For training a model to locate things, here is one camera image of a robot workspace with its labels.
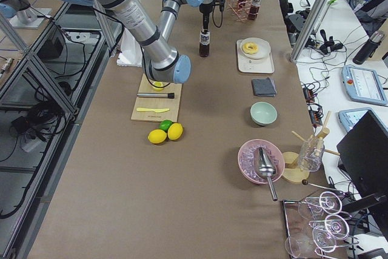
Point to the grey folded cloth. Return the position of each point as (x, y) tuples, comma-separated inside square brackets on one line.
[(263, 87)]

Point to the black laptop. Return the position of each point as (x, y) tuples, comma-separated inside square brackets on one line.
[(363, 153)]

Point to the steel muddler black tip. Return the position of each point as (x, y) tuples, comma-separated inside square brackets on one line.
[(156, 95)]

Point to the yellow plastic knife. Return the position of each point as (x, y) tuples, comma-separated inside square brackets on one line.
[(142, 109)]

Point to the mint green bowl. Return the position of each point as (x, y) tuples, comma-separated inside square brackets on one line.
[(263, 113)]

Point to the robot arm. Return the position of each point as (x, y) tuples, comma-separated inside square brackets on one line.
[(22, 15)]

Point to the teach pendant tablet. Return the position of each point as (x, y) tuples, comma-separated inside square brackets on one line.
[(362, 85)]

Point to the pink bowl of ice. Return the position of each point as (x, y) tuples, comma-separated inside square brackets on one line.
[(246, 157)]

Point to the metal ice scoop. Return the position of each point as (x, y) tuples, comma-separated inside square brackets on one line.
[(265, 169)]

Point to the metal tray with glasses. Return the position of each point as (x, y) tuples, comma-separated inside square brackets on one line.
[(316, 226)]

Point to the copper wire bottle rack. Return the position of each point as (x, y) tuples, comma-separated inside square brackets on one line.
[(244, 10)]

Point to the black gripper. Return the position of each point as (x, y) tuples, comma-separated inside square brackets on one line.
[(205, 9)]

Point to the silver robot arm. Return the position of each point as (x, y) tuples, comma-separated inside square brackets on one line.
[(165, 63)]

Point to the cream serving tray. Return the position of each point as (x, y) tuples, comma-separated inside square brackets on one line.
[(258, 62)]

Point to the green lime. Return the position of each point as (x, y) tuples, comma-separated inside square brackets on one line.
[(165, 125)]

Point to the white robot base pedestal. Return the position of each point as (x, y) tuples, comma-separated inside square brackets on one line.
[(130, 51)]

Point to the tea bottle dark liquid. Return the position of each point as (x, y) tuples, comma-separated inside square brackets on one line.
[(204, 43)]

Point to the aluminium frame post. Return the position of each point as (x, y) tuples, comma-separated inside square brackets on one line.
[(315, 12)]

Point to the black thermos bottle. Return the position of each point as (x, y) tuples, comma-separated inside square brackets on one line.
[(369, 47)]

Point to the halved lemon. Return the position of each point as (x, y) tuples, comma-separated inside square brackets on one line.
[(158, 86)]

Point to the clear glass mug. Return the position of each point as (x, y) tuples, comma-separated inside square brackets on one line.
[(311, 153)]

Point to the wooden cutting board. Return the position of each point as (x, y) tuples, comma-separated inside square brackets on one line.
[(157, 103)]

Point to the white plate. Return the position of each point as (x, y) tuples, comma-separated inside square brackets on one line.
[(264, 48)]

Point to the glazed donut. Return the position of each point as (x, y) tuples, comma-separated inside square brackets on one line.
[(250, 48)]

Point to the yellow lemon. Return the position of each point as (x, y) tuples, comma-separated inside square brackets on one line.
[(175, 131), (157, 136)]

